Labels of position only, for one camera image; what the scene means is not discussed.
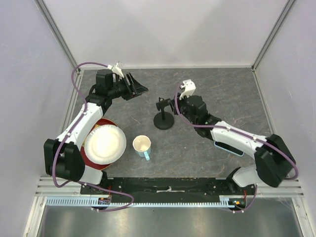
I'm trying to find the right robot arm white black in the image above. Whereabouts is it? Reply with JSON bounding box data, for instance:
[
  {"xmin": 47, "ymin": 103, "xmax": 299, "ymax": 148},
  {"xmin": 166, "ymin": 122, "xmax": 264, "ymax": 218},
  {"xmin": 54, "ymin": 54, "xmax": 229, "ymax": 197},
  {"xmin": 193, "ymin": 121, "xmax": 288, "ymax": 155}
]
[{"xmin": 174, "ymin": 93, "xmax": 298, "ymax": 195}]

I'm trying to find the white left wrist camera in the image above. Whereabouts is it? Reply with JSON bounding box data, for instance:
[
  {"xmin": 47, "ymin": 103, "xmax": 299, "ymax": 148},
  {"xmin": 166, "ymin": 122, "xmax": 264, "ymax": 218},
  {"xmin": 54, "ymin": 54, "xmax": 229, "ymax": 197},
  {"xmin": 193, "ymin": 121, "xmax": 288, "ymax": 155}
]
[{"xmin": 107, "ymin": 61, "xmax": 124, "ymax": 78}]

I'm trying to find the light blue cable duct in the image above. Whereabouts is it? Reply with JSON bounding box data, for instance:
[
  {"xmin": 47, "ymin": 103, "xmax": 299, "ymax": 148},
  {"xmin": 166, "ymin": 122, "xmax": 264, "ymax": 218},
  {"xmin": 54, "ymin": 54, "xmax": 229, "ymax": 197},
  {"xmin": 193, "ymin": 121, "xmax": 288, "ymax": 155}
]
[{"xmin": 45, "ymin": 197, "xmax": 245, "ymax": 208}]

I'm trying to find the phone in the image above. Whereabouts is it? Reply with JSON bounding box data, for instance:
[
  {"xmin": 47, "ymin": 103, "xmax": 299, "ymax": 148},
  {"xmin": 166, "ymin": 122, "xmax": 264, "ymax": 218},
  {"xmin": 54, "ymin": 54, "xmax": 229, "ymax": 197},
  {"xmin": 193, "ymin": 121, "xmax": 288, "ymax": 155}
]
[{"xmin": 214, "ymin": 141, "xmax": 244, "ymax": 157}]

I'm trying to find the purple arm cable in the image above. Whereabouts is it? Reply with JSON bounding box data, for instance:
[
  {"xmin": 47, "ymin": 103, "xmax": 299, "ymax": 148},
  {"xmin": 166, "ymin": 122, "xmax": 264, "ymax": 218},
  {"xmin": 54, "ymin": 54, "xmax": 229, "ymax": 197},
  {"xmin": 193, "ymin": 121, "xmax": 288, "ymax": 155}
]
[
  {"xmin": 174, "ymin": 86, "xmax": 297, "ymax": 214},
  {"xmin": 50, "ymin": 61, "xmax": 135, "ymax": 213}
]

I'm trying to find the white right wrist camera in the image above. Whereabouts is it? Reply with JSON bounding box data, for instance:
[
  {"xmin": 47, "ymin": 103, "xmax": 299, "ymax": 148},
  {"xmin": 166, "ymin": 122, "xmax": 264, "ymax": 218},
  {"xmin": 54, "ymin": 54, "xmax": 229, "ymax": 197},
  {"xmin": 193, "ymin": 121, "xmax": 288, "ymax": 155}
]
[{"xmin": 179, "ymin": 79, "xmax": 196, "ymax": 100}]

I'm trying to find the red round plate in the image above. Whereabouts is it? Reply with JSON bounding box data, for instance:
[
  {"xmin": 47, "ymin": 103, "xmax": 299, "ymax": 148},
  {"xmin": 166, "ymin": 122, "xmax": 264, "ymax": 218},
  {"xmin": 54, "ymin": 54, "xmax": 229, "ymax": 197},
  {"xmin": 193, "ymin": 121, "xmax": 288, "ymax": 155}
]
[{"xmin": 79, "ymin": 118, "xmax": 118, "ymax": 171}]

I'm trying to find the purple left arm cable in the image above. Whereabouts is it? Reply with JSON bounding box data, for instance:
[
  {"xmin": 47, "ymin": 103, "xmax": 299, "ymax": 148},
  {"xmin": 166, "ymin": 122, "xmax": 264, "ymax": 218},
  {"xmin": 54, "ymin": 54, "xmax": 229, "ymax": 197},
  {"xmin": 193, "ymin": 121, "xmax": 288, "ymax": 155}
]
[{"xmin": 50, "ymin": 61, "xmax": 135, "ymax": 213}]

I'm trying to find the white paper plate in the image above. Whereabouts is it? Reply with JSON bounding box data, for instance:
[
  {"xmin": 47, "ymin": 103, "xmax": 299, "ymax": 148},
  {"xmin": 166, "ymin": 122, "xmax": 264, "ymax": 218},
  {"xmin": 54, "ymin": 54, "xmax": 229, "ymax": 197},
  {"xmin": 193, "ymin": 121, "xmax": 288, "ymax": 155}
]
[{"xmin": 84, "ymin": 124, "xmax": 126, "ymax": 165}]

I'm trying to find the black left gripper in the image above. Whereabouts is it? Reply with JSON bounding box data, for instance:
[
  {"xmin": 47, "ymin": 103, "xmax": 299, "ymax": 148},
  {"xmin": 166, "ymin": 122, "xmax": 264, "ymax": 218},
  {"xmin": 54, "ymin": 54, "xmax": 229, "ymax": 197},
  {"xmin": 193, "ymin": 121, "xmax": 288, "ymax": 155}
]
[{"xmin": 108, "ymin": 73, "xmax": 148, "ymax": 101}]

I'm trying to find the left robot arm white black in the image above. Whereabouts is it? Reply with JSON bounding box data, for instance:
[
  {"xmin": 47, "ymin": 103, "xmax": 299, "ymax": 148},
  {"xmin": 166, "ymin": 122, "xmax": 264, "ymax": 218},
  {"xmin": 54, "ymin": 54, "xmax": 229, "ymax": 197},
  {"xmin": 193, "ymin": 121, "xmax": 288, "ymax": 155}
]
[{"xmin": 43, "ymin": 69, "xmax": 148, "ymax": 194}]

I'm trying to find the black phone stand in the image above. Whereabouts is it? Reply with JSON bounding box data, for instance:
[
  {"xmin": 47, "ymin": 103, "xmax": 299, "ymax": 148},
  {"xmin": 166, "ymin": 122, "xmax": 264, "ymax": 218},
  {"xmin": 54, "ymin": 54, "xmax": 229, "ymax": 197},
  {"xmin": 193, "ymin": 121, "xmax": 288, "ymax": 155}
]
[{"xmin": 154, "ymin": 97, "xmax": 174, "ymax": 130}]

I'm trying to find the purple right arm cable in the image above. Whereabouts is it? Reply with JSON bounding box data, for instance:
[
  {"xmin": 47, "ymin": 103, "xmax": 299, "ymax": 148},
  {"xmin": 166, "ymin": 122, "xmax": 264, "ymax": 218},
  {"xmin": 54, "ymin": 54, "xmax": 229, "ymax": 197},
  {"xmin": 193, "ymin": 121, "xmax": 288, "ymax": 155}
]
[{"xmin": 174, "ymin": 86, "xmax": 297, "ymax": 214}]

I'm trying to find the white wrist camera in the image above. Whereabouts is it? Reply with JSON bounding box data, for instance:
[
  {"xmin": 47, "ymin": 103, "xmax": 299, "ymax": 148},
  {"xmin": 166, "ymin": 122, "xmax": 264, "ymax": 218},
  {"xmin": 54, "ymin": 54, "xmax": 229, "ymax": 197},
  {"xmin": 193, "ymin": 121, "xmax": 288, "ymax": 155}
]
[
  {"xmin": 107, "ymin": 61, "xmax": 124, "ymax": 78},
  {"xmin": 179, "ymin": 79, "xmax": 196, "ymax": 100}
]

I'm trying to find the light blue mug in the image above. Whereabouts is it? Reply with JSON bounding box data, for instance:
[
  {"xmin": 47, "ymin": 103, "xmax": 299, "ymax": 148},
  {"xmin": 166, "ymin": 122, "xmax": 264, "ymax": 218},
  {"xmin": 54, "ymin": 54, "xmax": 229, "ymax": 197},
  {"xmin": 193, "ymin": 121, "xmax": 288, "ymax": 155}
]
[{"xmin": 132, "ymin": 135, "xmax": 151, "ymax": 161}]

